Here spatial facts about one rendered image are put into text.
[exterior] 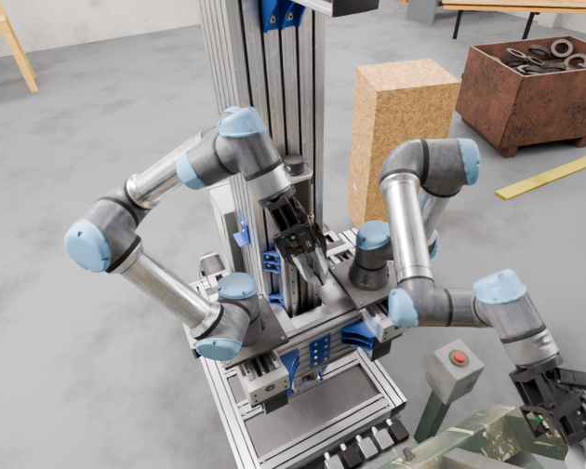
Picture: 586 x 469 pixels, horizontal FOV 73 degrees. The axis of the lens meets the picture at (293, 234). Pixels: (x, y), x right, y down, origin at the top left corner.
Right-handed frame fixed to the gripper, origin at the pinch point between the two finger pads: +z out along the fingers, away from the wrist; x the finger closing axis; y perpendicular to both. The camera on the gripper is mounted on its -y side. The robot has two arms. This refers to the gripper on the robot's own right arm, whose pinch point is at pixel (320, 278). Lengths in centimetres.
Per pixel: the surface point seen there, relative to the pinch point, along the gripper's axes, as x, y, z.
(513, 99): 193, -299, 51
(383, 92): 60, -165, -15
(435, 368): 17, -42, 67
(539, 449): 32, -13, 81
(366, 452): -15, -26, 74
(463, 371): 24, -36, 67
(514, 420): 30, -20, 76
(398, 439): -5, -30, 77
